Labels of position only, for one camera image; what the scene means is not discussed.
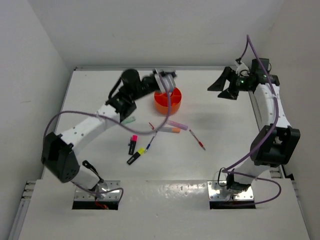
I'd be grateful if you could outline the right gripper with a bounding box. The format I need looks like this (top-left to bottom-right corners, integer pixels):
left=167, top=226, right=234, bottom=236
left=207, top=67, right=252, bottom=100

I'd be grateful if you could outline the pink highlighter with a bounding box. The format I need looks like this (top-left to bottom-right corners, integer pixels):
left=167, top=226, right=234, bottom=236
left=128, top=134, right=138, bottom=156

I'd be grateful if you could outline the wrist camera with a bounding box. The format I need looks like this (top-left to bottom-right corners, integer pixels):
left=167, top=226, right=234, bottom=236
left=234, top=58, right=250, bottom=75
left=152, top=69, right=176, bottom=93

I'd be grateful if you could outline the orange round container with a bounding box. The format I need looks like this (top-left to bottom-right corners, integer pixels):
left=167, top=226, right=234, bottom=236
left=153, top=87, right=182, bottom=115

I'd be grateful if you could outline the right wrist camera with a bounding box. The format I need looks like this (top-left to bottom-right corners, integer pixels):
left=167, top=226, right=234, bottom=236
left=234, top=58, right=250, bottom=75

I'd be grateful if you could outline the yellow highlighter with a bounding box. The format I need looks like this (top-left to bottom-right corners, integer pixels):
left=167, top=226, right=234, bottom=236
left=126, top=148, right=146, bottom=166

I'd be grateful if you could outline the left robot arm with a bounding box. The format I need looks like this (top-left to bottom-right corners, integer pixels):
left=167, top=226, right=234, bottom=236
left=41, top=69, right=177, bottom=193

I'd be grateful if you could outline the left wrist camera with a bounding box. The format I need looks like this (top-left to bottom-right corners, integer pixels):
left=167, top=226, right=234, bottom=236
left=152, top=69, right=176, bottom=93

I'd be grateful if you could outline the purple highlighter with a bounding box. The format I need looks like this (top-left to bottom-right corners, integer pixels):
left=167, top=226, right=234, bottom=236
left=167, top=120, right=188, bottom=131

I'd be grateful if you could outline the red pen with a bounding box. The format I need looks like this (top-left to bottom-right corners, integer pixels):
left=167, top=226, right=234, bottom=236
left=189, top=129, right=206, bottom=151

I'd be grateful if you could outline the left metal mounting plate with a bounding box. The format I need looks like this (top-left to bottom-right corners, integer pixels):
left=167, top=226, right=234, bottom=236
left=74, top=180, right=122, bottom=202

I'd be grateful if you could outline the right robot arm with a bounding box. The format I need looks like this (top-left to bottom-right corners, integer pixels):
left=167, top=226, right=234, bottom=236
left=208, top=58, right=301, bottom=192

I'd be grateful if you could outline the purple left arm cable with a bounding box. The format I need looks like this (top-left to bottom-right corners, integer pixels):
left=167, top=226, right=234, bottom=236
left=44, top=72, right=176, bottom=201

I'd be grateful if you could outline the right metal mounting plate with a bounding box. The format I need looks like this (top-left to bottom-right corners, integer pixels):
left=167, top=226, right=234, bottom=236
left=207, top=180, right=254, bottom=202

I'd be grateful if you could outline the metal mounting plate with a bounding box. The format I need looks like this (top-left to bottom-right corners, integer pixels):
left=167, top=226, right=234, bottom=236
left=207, top=180, right=254, bottom=202
left=74, top=180, right=122, bottom=202

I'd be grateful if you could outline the orange highlighter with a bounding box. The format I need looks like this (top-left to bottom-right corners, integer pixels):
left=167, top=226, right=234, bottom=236
left=158, top=127, right=181, bottom=134

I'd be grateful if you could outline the blue pen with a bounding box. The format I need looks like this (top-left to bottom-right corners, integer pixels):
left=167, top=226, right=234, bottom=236
left=144, top=131, right=158, bottom=153

